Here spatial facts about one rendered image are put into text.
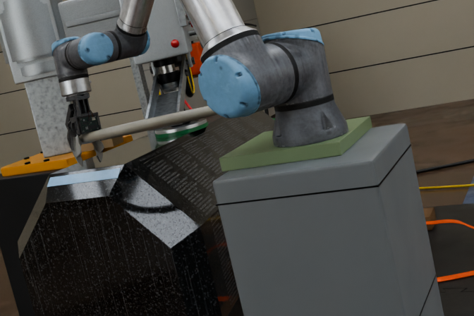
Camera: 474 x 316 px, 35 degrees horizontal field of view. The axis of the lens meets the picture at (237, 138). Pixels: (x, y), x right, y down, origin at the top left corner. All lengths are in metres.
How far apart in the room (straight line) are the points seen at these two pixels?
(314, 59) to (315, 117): 0.14
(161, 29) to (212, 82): 1.26
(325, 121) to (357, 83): 5.97
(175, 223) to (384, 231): 0.96
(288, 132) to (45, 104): 2.04
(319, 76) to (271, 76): 0.16
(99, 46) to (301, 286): 0.89
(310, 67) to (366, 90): 5.99
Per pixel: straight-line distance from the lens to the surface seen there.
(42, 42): 3.62
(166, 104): 2.86
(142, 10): 2.21
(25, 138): 9.86
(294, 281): 1.82
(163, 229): 2.49
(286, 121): 1.84
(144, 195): 2.53
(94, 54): 2.19
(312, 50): 1.83
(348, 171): 1.69
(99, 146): 2.35
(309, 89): 1.83
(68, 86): 2.30
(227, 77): 1.68
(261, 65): 1.71
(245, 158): 1.87
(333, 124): 1.84
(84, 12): 3.66
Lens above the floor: 1.20
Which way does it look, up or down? 8 degrees down
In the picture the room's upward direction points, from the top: 13 degrees counter-clockwise
